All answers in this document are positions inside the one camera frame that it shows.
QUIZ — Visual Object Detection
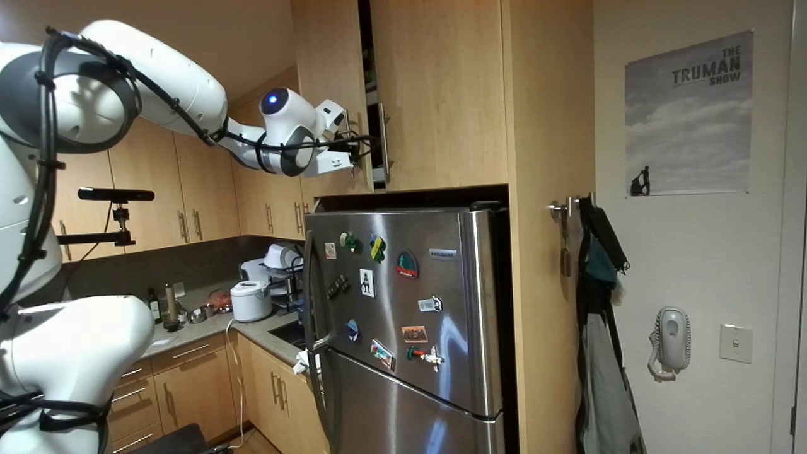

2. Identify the black letter strip magnet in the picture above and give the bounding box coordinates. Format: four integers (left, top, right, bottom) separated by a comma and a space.
325, 271, 354, 302

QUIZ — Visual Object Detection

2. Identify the white red figure magnet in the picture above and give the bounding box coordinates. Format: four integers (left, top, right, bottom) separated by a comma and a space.
407, 342, 446, 373

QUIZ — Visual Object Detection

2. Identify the black hanging jacket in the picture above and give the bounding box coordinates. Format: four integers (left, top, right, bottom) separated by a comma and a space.
574, 196, 633, 337

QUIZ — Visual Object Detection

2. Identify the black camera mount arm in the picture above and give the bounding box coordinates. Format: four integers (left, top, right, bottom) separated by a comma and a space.
53, 199, 140, 256

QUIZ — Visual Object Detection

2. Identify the light wooden cabinet door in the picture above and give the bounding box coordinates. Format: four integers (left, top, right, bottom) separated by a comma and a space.
294, 0, 376, 204
372, 0, 513, 194

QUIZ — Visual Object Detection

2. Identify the white room door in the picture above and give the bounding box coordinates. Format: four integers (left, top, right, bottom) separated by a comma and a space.
770, 0, 807, 454

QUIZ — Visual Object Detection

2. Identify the metal coat hook rack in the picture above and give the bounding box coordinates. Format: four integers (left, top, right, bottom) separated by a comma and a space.
548, 194, 596, 225

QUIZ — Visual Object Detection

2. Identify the white kettle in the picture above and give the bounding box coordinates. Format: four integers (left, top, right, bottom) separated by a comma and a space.
262, 242, 302, 271

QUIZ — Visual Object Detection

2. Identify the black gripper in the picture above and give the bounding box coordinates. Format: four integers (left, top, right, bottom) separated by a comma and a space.
323, 131, 376, 163

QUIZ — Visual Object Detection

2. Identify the steel fridge door handle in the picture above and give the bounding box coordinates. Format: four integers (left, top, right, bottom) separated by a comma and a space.
309, 333, 335, 454

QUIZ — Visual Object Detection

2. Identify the tall wooden side panel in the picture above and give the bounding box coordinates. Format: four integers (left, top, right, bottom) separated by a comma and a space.
502, 0, 599, 454

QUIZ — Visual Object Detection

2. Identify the black wire rack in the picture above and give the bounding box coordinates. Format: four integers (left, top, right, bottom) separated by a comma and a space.
266, 262, 310, 315

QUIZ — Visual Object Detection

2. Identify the green bow magnet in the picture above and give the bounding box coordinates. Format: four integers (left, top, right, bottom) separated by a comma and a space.
338, 228, 367, 256

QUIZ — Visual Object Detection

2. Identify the white rice cooker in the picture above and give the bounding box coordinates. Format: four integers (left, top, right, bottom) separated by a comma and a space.
231, 276, 277, 324

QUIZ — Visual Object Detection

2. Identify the wooden base cabinet with drawers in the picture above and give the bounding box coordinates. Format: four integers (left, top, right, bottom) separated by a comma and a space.
104, 329, 242, 454

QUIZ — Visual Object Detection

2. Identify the wide wooden wall cabinet row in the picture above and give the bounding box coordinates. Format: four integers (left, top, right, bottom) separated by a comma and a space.
49, 115, 242, 264

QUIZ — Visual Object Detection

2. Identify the narrow wooden wall cabinet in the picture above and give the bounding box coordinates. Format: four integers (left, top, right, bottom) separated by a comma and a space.
231, 83, 310, 242

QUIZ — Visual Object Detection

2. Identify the tall brown bottle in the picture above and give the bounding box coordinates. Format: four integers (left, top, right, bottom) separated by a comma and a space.
161, 279, 183, 333

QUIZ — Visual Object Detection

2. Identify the red teal round magnet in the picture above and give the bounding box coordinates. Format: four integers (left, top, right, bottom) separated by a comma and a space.
393, 250, 422, 281

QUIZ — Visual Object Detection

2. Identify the stainless steel fridge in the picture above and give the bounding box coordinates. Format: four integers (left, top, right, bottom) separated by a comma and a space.
300, 199, 513, 454

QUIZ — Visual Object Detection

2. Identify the silver bar cabinet handle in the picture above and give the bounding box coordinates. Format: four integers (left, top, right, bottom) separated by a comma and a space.
355, 107, 374, 196

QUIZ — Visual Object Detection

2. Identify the small white round appliance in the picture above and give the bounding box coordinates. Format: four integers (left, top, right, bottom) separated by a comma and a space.
237, 256, 272, 288

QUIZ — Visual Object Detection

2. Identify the white wall switch plate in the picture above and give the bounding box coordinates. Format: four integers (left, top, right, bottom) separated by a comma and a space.
717, 319, 756, 366

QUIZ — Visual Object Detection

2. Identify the red kitchen item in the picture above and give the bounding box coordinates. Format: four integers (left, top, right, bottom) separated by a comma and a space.
205, 288, 236, 317

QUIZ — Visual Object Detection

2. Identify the grey hanging garment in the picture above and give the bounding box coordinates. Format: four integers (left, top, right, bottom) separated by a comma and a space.
575, 309, 648, 454

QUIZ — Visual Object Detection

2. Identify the white cloth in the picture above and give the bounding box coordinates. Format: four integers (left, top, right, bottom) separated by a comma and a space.
290, 346, 325, 380

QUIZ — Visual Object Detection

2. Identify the grey Truman poster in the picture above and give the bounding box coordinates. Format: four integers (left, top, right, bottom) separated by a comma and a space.
624, 29, 756, 199

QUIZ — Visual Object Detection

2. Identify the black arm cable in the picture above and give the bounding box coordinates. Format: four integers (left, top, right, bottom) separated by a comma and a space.
0, 25, 374, 329

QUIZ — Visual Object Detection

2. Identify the postcard picture magnet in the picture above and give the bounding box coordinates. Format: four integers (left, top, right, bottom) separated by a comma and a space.
369, 337, 400, 373

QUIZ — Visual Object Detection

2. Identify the teal hanging garment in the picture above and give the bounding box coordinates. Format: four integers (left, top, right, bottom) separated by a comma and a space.
582, 228, 624, 284

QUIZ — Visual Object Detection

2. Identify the black stereo camera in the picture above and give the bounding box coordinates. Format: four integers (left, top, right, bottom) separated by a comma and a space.
77, 183, 159, 204

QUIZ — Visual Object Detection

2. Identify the wooden base cabinet with sink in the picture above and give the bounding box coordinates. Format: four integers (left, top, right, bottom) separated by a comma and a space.
231, 322, 333, 454

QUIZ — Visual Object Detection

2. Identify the orange rectangular magnet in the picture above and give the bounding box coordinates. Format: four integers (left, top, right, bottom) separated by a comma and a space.
400, 322, 431, 346

